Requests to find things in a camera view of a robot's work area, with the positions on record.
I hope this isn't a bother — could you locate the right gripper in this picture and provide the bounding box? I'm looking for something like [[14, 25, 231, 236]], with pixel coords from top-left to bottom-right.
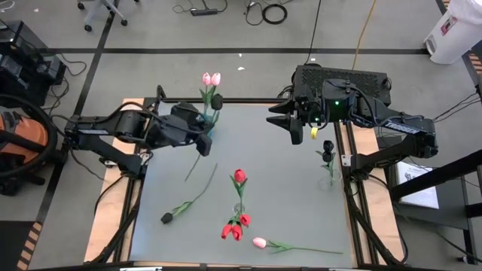
[[265, 93, 326, 146]]

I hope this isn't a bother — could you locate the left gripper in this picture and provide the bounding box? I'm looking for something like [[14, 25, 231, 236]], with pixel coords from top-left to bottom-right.
[[145, 101, 217, 158]]

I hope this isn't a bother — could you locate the black perforated computer case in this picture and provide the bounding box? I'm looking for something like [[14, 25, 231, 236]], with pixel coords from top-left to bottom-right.
[[291, 63, 392, 114]]

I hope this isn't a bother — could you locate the grey table mat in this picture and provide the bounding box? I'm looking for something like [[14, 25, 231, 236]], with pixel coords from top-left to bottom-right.
[[128, 101, 353, 269]]

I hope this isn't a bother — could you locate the white paper booklet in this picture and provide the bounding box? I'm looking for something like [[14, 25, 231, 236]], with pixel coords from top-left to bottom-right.
[[395, 162, 441, 211]]

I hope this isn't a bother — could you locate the grey office chair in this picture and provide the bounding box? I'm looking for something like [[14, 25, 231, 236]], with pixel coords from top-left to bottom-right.
[[77, 0, 140, 33]]

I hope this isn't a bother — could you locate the black metal stand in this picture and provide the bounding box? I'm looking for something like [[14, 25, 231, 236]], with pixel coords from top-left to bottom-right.
[[389, 148, 482, 264]]

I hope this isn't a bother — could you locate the orange shop vacuum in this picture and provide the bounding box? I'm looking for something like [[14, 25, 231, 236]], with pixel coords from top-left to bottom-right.
[[0, 107, 69, 196]]

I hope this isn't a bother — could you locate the white waste bin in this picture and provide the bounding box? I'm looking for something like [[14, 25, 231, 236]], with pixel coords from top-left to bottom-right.
[[423, 0, 482, 65]]

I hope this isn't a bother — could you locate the glass-sided black computer tower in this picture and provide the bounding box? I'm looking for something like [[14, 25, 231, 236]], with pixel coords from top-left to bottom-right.
[[0, 20, 67, 86]]

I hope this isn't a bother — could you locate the black hazard-striped floor mat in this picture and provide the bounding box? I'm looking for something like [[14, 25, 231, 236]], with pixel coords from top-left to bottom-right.
[[0, 220, 43, 271]]

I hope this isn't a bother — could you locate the black hanging cable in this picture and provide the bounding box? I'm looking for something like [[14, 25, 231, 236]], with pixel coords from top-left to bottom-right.
[[304, 0, 324, 65]]

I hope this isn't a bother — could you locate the coiled black cable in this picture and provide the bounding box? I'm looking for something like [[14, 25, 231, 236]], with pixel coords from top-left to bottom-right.
[[261, 3, 289, 26]]

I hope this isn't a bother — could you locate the black floor cable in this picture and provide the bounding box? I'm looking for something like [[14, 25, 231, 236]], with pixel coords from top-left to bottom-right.
[[425, 92, 482, 127], [41, 52, 88, 114], [172, 0, 229, 14], [244, 0, 264, 26]]

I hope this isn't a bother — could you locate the yellow hanging cable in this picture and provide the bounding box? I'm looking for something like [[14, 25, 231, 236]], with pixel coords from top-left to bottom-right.
[[352, 0, 379, 72]]

